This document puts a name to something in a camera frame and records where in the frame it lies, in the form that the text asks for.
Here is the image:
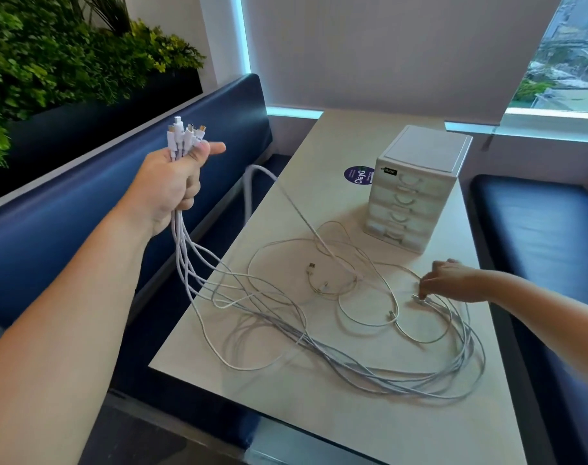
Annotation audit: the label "person's right hand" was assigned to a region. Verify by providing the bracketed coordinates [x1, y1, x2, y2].
[418, 258, 498, 304]

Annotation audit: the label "person's left hand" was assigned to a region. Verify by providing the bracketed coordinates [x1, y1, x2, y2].
[117, 141, 227, 238]

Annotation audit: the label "single thin white cable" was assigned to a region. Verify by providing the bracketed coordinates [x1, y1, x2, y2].
[167, 116, 486, 400]

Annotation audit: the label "white mini drawer cabinet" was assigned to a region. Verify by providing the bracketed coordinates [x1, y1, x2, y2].
[363, 124, 474, 255]

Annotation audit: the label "person's right forearm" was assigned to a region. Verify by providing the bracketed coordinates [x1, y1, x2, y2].
[487, 271, 588, 398]

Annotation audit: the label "person's left forearm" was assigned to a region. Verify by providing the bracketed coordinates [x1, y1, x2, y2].
[0, 207, 154, 465]

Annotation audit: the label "black planter box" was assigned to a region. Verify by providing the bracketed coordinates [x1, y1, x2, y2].
[0, 67, 203, 207]

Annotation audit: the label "blue padded bench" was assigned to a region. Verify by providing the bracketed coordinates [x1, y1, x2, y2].
[469, 164, 588, 465]
[0, 74, 293, 451]

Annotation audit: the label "round purple sticker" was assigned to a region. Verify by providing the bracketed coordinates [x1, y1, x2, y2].
[344, 164, 376, 185]

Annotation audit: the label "green leafy plants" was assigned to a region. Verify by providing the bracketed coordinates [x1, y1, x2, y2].
[0, 0, 205, 168]

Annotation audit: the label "white table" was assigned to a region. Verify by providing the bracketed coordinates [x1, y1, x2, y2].
[148, 109, 530, 465]

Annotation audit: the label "glass window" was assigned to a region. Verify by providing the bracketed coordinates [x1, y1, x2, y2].
[509, 0, 588, 114]

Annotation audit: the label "white roller blind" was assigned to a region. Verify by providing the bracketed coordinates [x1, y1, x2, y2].
[240, 0, 564, 127]

